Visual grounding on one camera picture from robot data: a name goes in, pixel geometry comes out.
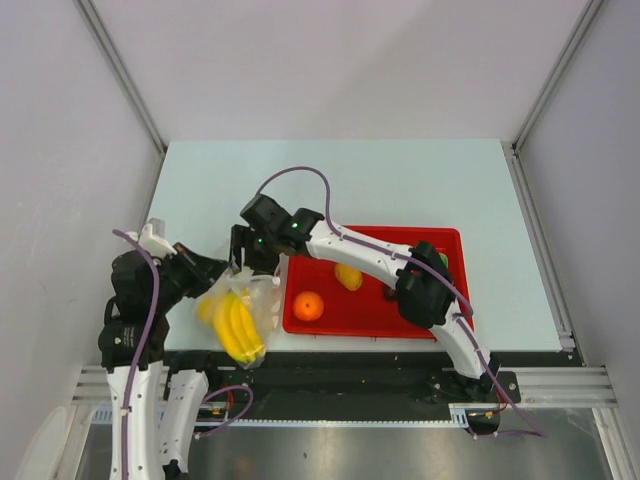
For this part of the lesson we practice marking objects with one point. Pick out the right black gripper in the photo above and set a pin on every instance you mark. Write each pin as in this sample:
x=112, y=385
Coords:
x=243, y=237

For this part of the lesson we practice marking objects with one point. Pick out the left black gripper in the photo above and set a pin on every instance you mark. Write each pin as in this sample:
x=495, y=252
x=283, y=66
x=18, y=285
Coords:
x=204, y=270

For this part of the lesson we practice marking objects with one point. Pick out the fake yellow banana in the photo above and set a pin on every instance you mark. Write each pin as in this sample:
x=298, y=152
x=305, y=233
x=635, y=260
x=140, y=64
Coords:
x=236, y=331

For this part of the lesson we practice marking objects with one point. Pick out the clear zip top bag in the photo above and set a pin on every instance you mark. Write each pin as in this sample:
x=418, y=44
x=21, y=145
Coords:
x=262, y=294

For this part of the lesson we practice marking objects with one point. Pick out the fake orange fruit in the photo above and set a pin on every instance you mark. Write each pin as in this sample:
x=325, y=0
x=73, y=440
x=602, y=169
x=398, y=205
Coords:
x=308, y=306

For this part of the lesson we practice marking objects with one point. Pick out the fake yellow mango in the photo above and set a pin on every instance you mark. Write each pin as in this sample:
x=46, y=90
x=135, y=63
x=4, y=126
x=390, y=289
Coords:
x=349, y=277

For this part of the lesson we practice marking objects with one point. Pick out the fake dark purple fruit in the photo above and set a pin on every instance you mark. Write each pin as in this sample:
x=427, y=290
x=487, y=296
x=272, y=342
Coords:
x=389, y=293

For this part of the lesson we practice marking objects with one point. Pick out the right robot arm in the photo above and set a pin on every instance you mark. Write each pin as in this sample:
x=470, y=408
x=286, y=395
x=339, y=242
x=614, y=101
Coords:
x=425, y=293

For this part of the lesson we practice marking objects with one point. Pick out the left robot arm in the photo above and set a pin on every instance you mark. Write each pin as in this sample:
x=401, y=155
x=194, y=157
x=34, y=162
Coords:
x=135, y=360

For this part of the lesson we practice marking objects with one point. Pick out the red plastic tray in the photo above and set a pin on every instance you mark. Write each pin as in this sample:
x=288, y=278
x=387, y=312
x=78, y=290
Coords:
x=365, y=312

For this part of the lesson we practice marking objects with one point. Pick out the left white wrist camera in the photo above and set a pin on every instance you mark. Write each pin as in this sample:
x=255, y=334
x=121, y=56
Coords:
x=151, y=239

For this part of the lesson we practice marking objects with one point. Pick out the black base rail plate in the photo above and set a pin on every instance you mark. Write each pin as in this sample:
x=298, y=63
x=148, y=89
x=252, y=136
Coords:
x=347, y=387

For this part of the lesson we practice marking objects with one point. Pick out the left aluminium frame post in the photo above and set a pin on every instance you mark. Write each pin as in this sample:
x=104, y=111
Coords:
x=115, y=62

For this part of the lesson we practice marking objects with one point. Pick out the aluminium frame post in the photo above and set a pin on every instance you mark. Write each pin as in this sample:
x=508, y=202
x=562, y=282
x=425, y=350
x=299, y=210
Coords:
x=573, y=44
x=115, y=62

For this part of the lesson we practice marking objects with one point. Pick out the aluminium front rail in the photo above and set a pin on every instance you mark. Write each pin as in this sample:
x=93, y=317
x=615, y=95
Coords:
x=539, y=387

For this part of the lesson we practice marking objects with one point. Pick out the right aluminium frame post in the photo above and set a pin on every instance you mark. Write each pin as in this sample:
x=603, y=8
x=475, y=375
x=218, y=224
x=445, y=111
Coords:
x=573, y=44

